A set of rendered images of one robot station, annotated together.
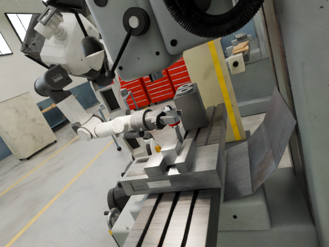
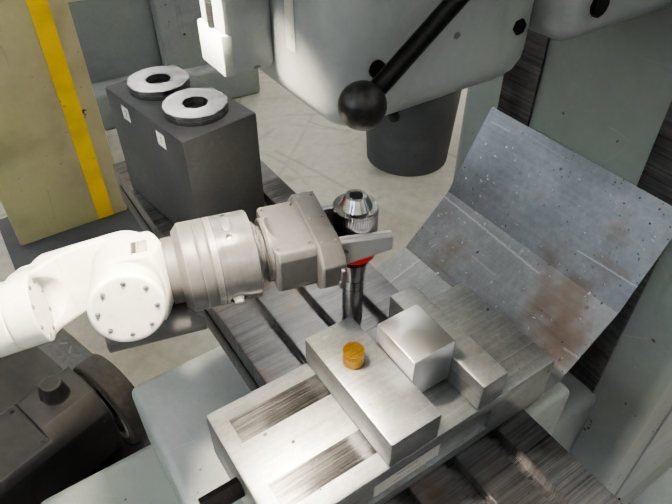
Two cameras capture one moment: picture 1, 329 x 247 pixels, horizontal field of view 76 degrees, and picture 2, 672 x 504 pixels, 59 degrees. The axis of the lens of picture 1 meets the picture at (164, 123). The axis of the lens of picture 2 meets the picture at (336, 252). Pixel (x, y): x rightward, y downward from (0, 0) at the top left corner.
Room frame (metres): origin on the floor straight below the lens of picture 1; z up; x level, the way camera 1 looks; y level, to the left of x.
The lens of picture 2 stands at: (0.52, 0.39, 1.52)
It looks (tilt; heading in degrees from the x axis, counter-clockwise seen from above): 41 degrees down; 301
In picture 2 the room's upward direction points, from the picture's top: straight up
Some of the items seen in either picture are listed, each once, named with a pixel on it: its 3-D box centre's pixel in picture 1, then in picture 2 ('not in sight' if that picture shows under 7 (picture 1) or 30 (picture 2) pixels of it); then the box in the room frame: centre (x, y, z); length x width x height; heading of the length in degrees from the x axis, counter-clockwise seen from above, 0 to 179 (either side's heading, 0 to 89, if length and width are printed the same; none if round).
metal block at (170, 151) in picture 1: (173, 152); (413, 351); (0.66, 0.01, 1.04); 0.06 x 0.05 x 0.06; 155
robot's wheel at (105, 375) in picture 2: not in sight; (113, 398); (1.28, 0.01, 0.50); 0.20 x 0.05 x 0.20; 172
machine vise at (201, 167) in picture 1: (170, 165); (387, 394); (0.67, 0.04, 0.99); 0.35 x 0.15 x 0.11; 65
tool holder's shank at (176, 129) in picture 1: (179, 136); (352, 288); (0.75, -0.03, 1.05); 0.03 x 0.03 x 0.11
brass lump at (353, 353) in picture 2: (157, 148); (353, 355); (0.70, 0.06, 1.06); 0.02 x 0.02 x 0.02
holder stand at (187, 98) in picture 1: (190, 104); (187, 150); (1.13, -0.17, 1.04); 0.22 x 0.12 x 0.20; 164
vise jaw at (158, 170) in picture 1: (160, 158); (368, 385); (0.68, 0.06, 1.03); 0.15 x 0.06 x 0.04; 155
